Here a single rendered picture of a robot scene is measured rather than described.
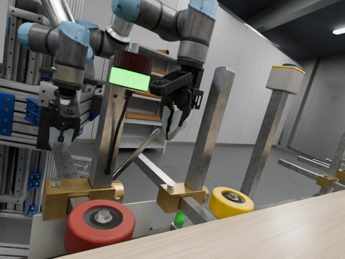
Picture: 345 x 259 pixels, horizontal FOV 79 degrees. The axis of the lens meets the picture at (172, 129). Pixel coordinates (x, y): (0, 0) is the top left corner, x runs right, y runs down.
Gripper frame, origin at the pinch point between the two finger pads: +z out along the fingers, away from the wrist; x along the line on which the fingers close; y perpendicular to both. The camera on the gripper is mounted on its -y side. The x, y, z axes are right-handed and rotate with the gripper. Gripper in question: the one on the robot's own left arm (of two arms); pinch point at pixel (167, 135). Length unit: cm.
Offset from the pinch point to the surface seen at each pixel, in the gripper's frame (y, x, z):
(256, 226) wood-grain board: -10.6, -28.1, 5.3
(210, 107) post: 1.5, -9.3, -10.4
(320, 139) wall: 769, -44, 27
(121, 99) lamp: -20.7, -3.2, -8.5
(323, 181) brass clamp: 89, -41, 15
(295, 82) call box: 26.5, -21.9, -22.8
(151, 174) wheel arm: 2.3, 4.0, 13.6
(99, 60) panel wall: 137, 236, -27
